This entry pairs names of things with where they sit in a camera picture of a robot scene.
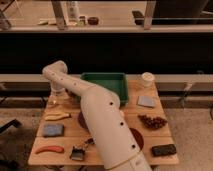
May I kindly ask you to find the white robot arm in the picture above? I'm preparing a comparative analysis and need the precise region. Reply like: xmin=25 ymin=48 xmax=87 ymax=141
xmin=42 ymin=61 xmax=152 ymax=171

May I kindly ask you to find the purple bowl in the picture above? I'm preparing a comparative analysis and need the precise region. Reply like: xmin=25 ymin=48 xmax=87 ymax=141
xmin=78 ymin=112 xmax=88 ymax=131

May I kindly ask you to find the dark red bowl on shelf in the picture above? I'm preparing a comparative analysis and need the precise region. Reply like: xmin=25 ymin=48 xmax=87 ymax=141
xmin=87 ymin=17 xmax=99 ymax=25

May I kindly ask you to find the orange red bowl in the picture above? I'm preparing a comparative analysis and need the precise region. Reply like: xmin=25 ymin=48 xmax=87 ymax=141
xmin=130 ymin=128 xmax=144 ymax=149

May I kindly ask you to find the yellow banana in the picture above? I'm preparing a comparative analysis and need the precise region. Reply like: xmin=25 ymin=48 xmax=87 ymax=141
xmin=44 ymin=113 xmax=71 ymax=121

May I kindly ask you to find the blue sponge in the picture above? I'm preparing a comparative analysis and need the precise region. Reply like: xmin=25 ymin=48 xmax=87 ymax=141
xmin=42 ymin=124 xmax=64 ymax=137

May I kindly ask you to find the green plastic tray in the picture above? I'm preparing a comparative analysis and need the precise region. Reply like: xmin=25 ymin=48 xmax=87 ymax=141
xmin=81 ymin=72 xmax=129 ymax=106

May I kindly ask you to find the pale object on shelf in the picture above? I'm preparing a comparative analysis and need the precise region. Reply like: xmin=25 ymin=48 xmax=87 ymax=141
xmin=37 ymin=20 xmax=57 ymax=26

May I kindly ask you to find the small jar on shelf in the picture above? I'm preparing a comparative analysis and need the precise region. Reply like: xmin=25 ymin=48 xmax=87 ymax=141
xmin=78 ymin=16 xmax=86 ymax=26

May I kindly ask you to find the white bottle on shelf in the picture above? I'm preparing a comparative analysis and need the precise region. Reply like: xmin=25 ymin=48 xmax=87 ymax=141
xmin=66 ymin=1 xmax=79 ymax=26

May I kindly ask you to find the grey blue cloth square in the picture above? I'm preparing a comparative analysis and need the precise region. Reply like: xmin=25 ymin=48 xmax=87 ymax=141
xmin=137 ymin=96 xmax=155 ymax=108

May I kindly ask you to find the white paper cup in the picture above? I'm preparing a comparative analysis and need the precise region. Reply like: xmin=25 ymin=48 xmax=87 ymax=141
xmin=141 ymin=72 xmax=155 ymax=88

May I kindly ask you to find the black rectangular remote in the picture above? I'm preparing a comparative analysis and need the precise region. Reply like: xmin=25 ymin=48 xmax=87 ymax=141
xmin=151 ymin=144 xmax=177 ymax=157

